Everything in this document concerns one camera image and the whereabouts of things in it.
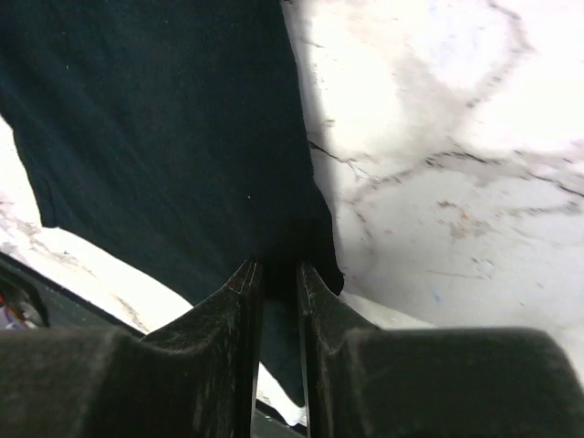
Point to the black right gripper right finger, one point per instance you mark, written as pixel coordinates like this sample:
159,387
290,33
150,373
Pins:
361,380

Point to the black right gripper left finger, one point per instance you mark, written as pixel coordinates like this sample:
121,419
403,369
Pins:
194,377

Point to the black white boxer briefs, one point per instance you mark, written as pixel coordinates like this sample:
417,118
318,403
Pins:
170,134

